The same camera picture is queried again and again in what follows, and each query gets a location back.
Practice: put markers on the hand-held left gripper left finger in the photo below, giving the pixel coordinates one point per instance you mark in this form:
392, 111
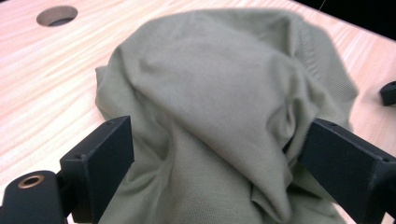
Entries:
102, 161

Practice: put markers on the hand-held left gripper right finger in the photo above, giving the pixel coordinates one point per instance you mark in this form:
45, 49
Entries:
348, 168

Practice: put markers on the olive green cloth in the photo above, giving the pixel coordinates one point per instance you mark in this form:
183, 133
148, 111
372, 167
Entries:
218, 102

